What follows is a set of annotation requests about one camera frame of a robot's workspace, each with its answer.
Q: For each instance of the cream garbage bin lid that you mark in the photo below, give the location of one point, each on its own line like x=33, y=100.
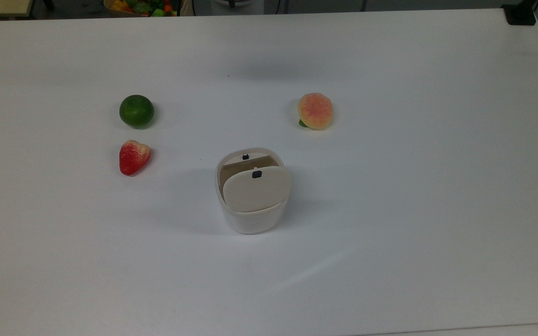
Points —
x=256, y=191

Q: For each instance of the cream garbage bin body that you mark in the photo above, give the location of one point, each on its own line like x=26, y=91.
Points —
x=251, y=224

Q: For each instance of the orange toy peach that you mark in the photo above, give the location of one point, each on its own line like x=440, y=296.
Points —
x=315, y=111

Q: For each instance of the red toy strawberry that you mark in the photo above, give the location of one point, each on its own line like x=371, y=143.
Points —
x=133, y=157

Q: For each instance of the green toy lime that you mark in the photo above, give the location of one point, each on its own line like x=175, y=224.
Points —
x=136, y=111

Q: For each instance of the box of toy produce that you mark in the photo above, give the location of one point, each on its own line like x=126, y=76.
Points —
x=140, y=6

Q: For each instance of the adjacent white table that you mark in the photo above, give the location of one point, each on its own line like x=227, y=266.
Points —
x=484, y=330

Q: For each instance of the black table clamp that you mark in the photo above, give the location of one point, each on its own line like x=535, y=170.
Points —
x=520, y=15

